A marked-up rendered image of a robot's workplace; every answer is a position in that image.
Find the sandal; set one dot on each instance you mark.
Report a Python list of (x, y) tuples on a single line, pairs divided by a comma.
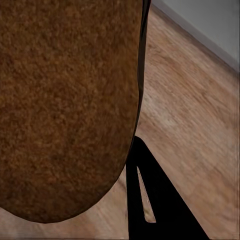
[(71, 90)]

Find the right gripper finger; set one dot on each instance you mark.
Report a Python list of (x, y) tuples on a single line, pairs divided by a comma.
[(174, 220)]

